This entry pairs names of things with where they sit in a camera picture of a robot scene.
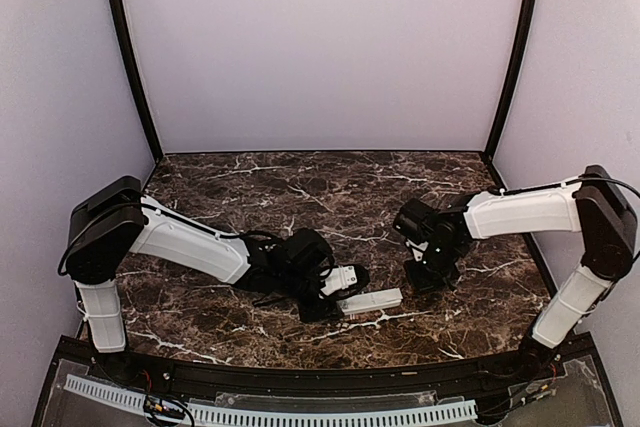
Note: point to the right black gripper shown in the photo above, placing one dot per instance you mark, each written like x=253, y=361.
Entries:
x=422, y=284

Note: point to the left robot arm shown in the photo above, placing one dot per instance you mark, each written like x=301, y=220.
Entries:
x=120, y=220

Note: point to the white remote control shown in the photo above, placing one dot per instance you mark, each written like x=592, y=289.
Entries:
x=371, y=301

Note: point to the white slotted cable duct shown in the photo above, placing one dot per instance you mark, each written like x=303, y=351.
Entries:
x=166, y=412

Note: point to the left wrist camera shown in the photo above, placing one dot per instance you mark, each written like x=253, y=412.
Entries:
x=341, y=282

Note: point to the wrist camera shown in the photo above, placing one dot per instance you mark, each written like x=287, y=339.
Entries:
x=417, y=250
x=341, y=282

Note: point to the black frame post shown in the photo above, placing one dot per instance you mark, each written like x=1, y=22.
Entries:
x=518, y=49
x=128, y=56

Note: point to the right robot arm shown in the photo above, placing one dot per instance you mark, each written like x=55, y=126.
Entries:
x=592, y=204

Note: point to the left black frame post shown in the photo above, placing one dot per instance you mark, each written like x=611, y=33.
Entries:
x=128, y=56

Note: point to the black front rail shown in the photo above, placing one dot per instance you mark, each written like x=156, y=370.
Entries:
x=488, y=376

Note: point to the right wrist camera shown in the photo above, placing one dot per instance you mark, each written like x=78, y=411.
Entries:
x=417, y=250

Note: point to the right black frame post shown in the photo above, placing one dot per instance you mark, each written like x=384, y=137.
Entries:
x=518, y=49

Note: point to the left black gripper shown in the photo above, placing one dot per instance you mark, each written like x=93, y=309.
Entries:
x=322, y=312

